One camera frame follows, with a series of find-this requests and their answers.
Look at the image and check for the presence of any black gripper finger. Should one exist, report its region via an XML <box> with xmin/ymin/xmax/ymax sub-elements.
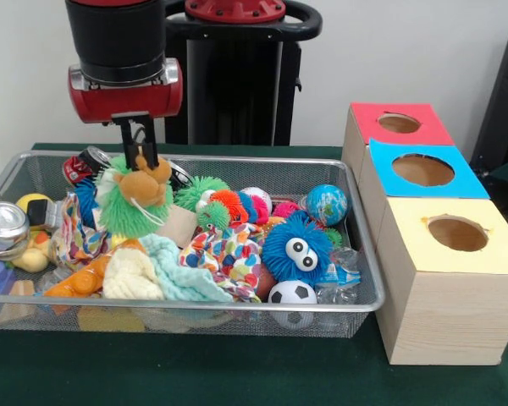
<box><xmin>119</xmin><ymin>119</ymin><xmax>139</xmax><ymax>171</ymax></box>
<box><xmin>141</xmin><ymin>113</ymin><xmax>160</xmax><ymax>168</ymax></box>

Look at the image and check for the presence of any black and white soccer ball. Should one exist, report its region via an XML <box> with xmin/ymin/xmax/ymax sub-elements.
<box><xmin>268</xmin><ymin>279</ymin><xmax>318</xmax><ymax>305</ymax></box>

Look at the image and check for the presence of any colourful polka dot cloth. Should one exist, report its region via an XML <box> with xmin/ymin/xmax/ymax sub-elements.
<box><xmin>177</xmin><ymin>222</ymin><xmax>266</xmax><ymax>304</ymax></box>
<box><xmin>50</xmin><ymin>192</ymin><xmax>111</xmax><ymax>272</ymax></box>

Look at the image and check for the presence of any orange plush toy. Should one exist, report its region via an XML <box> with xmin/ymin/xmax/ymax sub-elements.
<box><xmin>117</xmin><ymin>154</ymin><xmax>174</xmax><ymax>224</ymax></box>

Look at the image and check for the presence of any wooden box with three holes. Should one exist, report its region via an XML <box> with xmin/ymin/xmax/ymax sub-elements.
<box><xmin>341</xmin><ymin>101</ymin><xmax>508</xmax><ymax>365</ymax></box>

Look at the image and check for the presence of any blue spiky ball with eyes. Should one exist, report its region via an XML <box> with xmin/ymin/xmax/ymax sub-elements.
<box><xmin>261</xmin><ymin>211</ymin><xmax>334</xmax><ymax>283</ymax></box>

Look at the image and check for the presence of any black upright panel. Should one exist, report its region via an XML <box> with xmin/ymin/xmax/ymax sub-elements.
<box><xmin>469</xmin><ymin>27</ymin><xmax>508</xmax><ymax>170</ymax></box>

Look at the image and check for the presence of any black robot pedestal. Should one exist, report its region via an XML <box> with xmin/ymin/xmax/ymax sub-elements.
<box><xmin>163</xmin><ymin>0</ymin><xmax>323</xmax><ymax>147</ymax></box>

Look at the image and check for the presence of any blue globe ball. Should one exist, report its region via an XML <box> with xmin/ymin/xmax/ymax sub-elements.
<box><xmin>306</xmin><ymin>184</ymin><xmax>349</xmax><ymax>228</ymax></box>

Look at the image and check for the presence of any silver wire mesh bin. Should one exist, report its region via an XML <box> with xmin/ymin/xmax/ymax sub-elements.
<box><xmin>0</xmin><ymin>150</ymin><xmax>385</xmax><ymax>339</ymax></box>

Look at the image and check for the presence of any mint green cloth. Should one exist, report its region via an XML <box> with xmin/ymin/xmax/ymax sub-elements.
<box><xmin>137</xmin><ymin>233</ymin><xmax>234</xmax><ymax>304</ymax></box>

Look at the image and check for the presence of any cream yellow cloth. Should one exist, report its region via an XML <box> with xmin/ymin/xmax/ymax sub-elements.
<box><xmin>101</xmin><ymin>249</ymin><xmax>166</xmax><ymax>300</ymax></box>

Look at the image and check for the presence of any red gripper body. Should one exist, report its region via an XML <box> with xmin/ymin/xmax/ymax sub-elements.
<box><xmin>67</xmin><ymin>58</ymin><xmax>184</xmax><ymax>124</ymax></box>

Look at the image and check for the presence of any large green spiky ball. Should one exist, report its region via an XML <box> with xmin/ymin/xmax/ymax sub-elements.
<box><xmin>93</xmin><ymin>155</ymin><xmax>174</xmax><ymax>238</ymax></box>

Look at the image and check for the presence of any orange building block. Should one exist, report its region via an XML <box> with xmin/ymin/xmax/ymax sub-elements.
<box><xmin>44</xmin><ymin>239</ymin><xmax>147</xmax><ymax>298</ymax></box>

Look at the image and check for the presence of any silver metal can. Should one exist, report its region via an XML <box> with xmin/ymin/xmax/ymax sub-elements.
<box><xmin>0</xmin><ymin>201</ymin><xmax>30</xmax><ymax>259</ymax></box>

